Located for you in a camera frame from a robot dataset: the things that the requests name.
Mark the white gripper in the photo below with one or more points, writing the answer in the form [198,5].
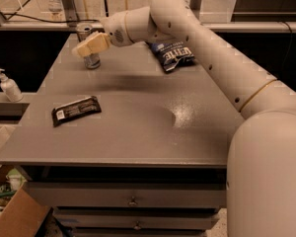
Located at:
[113,29]

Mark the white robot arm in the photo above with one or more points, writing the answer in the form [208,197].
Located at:
[261,164]

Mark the black snack bar wrapper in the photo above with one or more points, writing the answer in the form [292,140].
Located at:
[75,110]

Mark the blue kettle chips bag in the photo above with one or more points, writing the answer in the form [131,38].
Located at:
[171,55]

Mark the white pump soap bottle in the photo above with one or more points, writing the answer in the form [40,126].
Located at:
[10,87]

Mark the grey drawer cabinet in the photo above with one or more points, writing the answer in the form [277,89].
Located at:
[154,128]

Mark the upper grey drawer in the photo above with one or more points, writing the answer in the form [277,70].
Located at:
[126,195]

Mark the grey drawer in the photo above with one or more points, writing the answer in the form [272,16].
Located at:
[138,219]
[126,195]

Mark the lower grey drawer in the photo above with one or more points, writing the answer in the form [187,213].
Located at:
[138,219]

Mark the brown cardboard box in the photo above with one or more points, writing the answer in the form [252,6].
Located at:
[23,216]

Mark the metal window rail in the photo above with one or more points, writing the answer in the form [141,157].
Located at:
[234,27]

